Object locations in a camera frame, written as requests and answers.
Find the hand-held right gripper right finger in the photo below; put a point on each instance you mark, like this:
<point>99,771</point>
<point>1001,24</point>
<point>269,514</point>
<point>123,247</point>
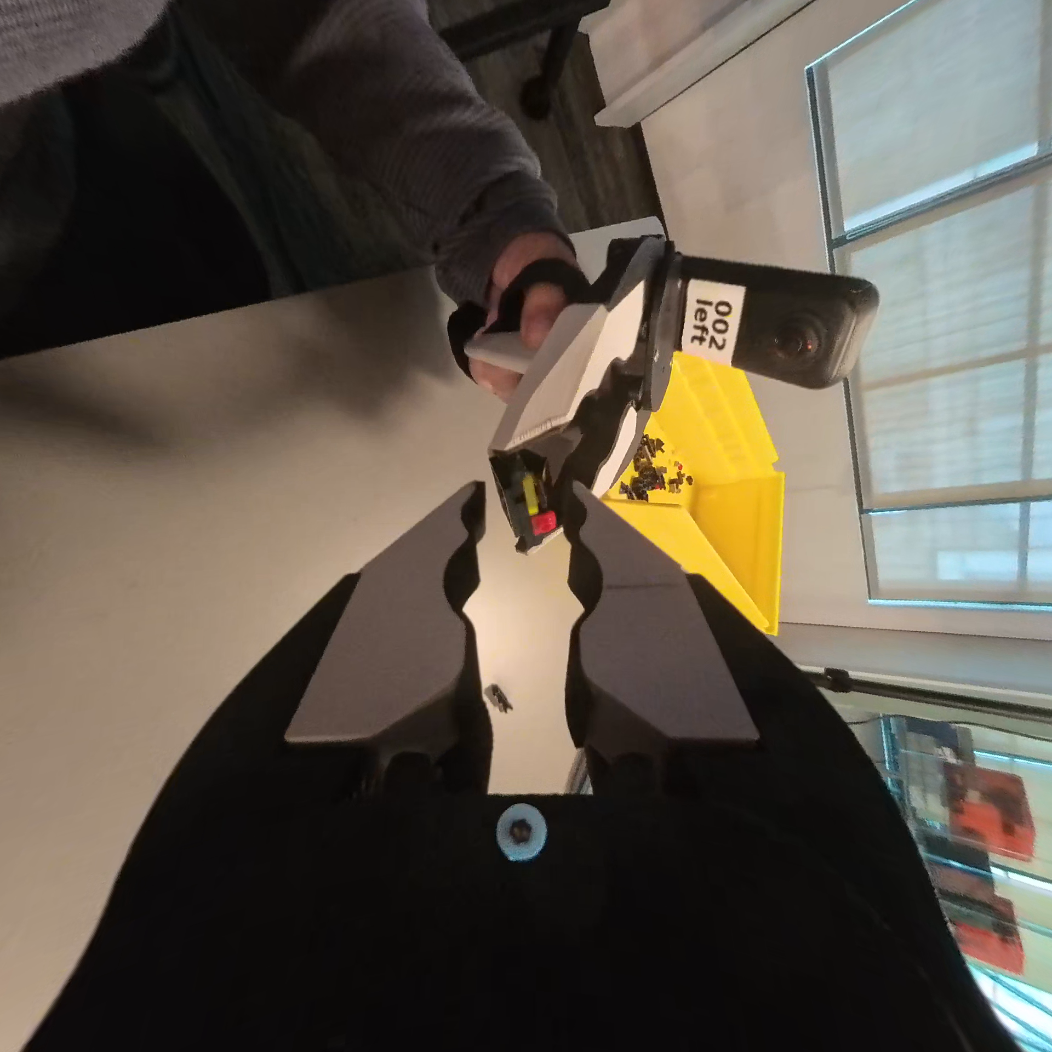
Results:
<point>657,666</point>

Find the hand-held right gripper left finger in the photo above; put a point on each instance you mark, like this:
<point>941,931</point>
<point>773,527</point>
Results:
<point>386,657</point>

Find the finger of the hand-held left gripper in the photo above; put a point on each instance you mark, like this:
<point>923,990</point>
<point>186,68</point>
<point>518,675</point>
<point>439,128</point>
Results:
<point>567,370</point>
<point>620,452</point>

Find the lego pieces pile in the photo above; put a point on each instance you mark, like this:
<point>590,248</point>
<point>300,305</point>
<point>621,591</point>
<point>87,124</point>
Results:
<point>657,473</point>

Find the small black red lego assembly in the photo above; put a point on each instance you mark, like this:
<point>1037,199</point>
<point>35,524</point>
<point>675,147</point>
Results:
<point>526,501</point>

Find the yellow plastic parts bin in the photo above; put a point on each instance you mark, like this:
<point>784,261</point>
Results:
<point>731,526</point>

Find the black lego clip piece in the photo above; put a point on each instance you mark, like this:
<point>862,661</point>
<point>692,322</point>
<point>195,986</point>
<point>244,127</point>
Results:
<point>499,698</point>

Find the person's left hand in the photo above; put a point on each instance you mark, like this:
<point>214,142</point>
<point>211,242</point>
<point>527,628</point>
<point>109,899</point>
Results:
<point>538,316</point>

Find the large paned window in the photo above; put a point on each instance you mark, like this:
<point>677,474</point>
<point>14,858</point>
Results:
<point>945,246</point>

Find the black light stand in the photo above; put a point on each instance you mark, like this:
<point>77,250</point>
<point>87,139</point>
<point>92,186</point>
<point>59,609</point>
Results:
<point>904,689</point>

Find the metal storage shelving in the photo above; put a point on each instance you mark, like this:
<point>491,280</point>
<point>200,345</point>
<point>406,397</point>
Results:
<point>929,822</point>

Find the red storage box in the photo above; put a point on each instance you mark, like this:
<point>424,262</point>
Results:
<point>986,933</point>
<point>986,809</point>

